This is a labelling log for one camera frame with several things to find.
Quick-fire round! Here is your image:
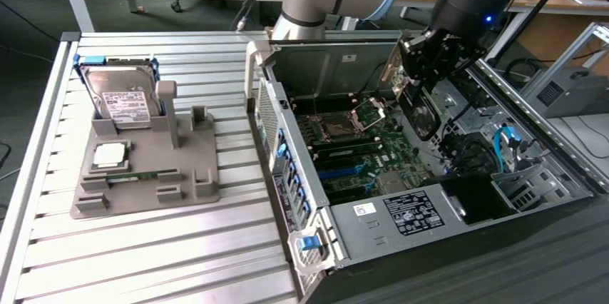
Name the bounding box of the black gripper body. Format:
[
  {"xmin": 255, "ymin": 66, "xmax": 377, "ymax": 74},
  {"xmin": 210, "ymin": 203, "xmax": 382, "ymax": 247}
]
[{"xmin": 397, "ymin": 0, "xmax": 514, "ymax": 82}]

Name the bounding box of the black graphics card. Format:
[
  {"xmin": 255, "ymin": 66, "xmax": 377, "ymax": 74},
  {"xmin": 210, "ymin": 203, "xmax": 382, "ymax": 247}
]
[{"xmin": 379, "ymin": 32, "xmax": 441, "ymax": 141}]

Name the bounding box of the metal drive cage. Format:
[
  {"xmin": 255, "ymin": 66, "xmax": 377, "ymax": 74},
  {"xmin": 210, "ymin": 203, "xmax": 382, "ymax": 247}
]
[{"xmin": 427, "ymin": 77, "xmax": 479, "ymax": 132}]

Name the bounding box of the grey equipment box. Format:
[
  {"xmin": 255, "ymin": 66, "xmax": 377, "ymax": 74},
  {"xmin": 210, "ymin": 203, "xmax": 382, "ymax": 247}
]
[{"xmin": 520, "ymin": 64, "xmax": 609, "ymax": 120}]

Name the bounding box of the metal socket cover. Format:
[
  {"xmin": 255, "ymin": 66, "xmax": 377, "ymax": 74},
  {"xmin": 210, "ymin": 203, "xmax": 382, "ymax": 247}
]
[{"xmin": 349, "ymin": 96, "xmax": 389, "ymax": 130}]

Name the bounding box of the CPU socket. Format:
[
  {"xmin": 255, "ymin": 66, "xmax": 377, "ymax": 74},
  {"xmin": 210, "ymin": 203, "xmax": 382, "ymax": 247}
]
[{"xmin": 317, "ymin": 113, "xmax": 362, "ymax": 143}]

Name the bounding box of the green motherboard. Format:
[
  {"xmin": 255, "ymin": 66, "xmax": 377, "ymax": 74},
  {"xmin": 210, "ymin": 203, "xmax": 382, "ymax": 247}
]
[{"xmin": 294, "ymin": 96, "xmax": 437, "ymax": 205}]

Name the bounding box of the open PC case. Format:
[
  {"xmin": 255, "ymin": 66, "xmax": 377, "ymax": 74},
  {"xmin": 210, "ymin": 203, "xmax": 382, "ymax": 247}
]
[{"xmin": 245, "ymin": 38, "xmax": 609, "ymax": 304}]

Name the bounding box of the grey chipset heatsink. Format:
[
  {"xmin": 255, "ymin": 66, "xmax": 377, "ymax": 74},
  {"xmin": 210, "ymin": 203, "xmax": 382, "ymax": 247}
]
[{"xmin": 377, "ymin": 171, "xmax": 413, "ymax": 191}]

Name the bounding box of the metal disk bay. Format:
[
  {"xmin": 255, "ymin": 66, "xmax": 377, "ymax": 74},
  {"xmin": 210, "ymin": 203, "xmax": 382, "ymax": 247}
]
[{"xmin": 488, "ymin": 166, "xmax": 558, "ymax": 212}]

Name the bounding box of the blue expansion slot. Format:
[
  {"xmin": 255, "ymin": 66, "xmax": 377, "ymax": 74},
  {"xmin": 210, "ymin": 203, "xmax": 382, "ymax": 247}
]
[{"xmin": 317, "ymin": 165, "xmax": 365, "ymax": 181}]

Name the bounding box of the grey power supply unit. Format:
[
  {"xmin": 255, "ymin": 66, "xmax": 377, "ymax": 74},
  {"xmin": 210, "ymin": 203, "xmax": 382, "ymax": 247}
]
[{"xmin": 327, "ymin": 184, "xmax": 519, "ymax": 266}]

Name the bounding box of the hard disk in blue carrier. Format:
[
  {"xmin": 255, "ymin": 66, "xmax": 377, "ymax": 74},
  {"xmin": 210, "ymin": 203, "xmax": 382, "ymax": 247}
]
[{"xmin": 73, "ymin": 54, "xmax": 167, "ymax": 131}]

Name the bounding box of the green RAM stick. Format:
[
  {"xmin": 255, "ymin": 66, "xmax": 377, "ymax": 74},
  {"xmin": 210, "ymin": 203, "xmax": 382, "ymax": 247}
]
[{"xmin": 105, "ymin": 172, "xmax": 161, "ymax": 183}]

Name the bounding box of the silver CPU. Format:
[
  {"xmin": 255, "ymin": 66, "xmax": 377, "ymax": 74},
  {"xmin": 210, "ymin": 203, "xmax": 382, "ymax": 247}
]
[{"xmin": 91, "ymin": 143, "xmax": 130, "ymax": 170}]

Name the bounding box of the grey parts rack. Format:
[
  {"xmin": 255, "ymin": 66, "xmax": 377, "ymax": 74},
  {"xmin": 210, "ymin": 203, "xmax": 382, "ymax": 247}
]
[{"xmin": 69, "ymin": 78, "xmax": 222, "ymax": 220}]

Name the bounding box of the black coiled cable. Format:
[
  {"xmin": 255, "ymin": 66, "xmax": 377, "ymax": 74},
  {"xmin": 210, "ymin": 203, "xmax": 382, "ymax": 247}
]
[{"xmin": 502, "ymin": 57, "xmax": 543, "ymax": 86}]

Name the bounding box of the aluminium frame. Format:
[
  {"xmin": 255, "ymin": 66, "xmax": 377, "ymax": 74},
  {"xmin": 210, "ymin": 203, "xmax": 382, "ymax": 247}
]
[{"xmin": 560, "ymin": 21, "xmax": 609, "ymax": 70}]

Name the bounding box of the blue data wire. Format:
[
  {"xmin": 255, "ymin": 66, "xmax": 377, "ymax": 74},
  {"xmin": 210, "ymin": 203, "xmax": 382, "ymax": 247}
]
[{"xmin": 492, "ymin": 123, "xmax": 522, "ymax": 176}]

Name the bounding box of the black power wire bundle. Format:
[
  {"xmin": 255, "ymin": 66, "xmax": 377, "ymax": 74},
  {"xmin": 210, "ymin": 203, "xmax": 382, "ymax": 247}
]
[{"xmin": 437, "ymin": 132, "xmax": 498, "ymax": 178}]

